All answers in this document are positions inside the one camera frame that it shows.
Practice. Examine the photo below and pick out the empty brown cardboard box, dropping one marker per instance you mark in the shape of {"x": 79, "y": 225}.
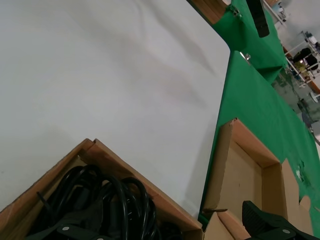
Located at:
{"x": 247, "y": 165}

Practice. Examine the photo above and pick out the wooden table edge board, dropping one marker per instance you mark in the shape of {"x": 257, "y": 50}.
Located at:
{"x": 210, "y": 10}

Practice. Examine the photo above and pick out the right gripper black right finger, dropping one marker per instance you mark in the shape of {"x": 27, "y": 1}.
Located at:
{"x": 257, "y": 220}

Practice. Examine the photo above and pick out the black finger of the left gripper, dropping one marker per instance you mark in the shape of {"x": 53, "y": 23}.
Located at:
{"x": 260, "y": 20}

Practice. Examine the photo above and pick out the black office chair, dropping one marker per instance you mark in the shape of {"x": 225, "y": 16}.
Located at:
{"x": 306, "y": 58}

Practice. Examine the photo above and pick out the white metal frame table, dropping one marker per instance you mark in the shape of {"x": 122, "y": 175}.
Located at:
{"x": 297, "y": 75}

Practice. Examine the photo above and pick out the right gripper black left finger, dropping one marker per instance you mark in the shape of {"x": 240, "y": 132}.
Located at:
{"x": 67, "y": 231}

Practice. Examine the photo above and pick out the green table cloth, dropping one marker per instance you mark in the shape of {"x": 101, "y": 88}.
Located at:
{"x": 262, "y": 107}
{"x": 250, "y": 37}

